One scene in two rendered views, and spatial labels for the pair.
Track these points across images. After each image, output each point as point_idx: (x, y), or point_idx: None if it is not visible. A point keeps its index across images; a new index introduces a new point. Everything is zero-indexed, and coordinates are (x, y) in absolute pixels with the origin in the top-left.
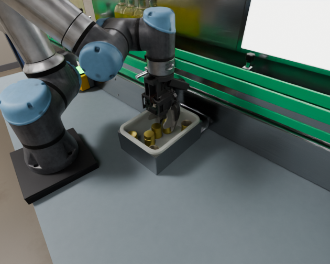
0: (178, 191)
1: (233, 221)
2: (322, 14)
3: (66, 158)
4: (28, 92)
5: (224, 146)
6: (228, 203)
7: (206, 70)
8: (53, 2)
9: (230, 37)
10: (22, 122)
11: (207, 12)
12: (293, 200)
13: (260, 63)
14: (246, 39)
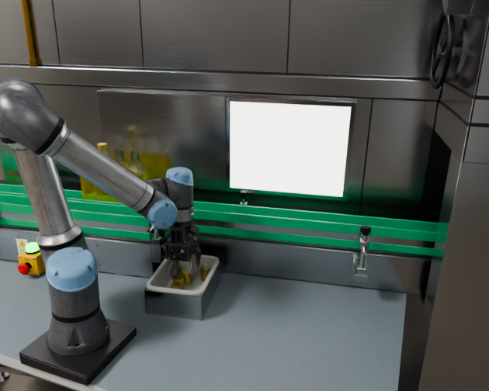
0: (230, 324)
1: (286, 326)
2: (286, 156)
3: (105, 330)
4: (78, 258)
5: (247, 281)
6: (275, 317)
7: (210, 212)
8: (133, 179)
9: (217, 180)
10: (82, 287)
11: (189, 160)
12: (320, 299)
13: (249, 198)
14: (233, 179)
